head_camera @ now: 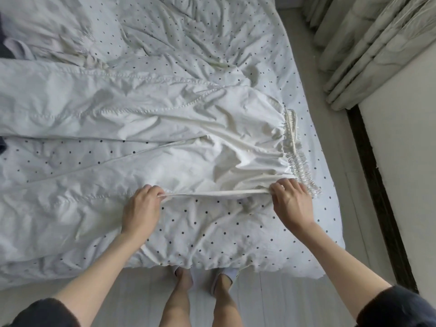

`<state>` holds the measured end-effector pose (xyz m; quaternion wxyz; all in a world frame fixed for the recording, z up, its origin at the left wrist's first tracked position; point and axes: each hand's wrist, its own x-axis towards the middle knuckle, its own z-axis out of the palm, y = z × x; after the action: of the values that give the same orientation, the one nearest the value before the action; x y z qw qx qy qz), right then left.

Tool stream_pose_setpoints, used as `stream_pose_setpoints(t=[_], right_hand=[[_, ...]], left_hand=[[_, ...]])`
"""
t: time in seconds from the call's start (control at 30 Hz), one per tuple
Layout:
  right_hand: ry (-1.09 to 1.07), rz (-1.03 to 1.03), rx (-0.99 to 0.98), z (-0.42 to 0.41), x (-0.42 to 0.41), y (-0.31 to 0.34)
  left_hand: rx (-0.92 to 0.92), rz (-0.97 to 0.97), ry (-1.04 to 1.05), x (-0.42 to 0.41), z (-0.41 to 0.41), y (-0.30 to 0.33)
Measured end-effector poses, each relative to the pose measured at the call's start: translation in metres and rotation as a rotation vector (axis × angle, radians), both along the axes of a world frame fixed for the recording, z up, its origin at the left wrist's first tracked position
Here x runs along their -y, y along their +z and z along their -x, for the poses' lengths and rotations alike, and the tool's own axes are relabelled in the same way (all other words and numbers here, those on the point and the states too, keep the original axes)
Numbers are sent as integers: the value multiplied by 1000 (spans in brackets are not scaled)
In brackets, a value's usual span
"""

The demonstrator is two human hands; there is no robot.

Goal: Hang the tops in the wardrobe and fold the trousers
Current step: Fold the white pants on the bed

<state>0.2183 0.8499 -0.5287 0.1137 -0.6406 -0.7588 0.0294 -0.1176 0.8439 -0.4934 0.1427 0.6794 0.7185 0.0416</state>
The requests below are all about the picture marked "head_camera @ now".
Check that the person's left hand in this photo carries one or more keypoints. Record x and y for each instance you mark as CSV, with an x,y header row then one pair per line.
x,y
142,214

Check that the person's right hand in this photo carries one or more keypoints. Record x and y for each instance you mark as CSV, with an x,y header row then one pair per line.
x,y
293,204

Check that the cream patterned pyjama top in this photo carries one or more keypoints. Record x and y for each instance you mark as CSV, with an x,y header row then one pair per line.
x,y
61,27

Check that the black garment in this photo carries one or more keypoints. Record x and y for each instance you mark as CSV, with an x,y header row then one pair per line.
x,y
5,49

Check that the person's left forearm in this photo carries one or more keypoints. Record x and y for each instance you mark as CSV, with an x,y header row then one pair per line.
x,y
95,282

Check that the person's right forearm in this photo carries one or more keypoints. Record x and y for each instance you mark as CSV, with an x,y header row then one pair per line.
x,y
347,269

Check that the white dotted bed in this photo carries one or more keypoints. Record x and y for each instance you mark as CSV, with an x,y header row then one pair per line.
x,y
225,228

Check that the person's lower leg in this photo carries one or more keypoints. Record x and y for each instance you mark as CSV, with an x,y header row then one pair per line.
x,y
226,303
177,303

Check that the person's black left sleeve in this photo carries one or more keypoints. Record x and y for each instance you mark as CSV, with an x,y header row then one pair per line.
x,y
41,315

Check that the person's black sleeve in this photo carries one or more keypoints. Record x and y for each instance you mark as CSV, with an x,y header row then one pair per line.
x,y
398,308
41,315

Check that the person's black right sleeve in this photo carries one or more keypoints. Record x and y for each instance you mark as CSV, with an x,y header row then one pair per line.
x,y
398,308

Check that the white slipper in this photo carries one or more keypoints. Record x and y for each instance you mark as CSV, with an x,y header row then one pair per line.
x,y
226,274
181,271

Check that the striped beige curtain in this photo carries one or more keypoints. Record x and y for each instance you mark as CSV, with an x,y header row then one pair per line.
x,y
375,44

